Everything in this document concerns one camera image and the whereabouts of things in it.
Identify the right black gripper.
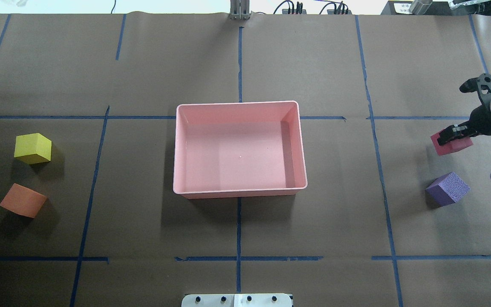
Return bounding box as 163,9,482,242
438,106,491,146

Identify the red foam block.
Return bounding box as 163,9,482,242
430,131,474,156

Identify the yellow foam block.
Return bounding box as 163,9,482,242
14,133,52,165

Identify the pink plastic bin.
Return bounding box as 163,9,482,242
172,101,308,200

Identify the purple foam block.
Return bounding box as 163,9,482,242
425,172,471,207

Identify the orange foam block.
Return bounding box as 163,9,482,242
0,183,48,218

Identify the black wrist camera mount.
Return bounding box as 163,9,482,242
459,73,491,95

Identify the aluminium frame post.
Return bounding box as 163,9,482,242
229,0,251,20

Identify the white pedestal post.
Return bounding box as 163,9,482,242
181,293,294,307

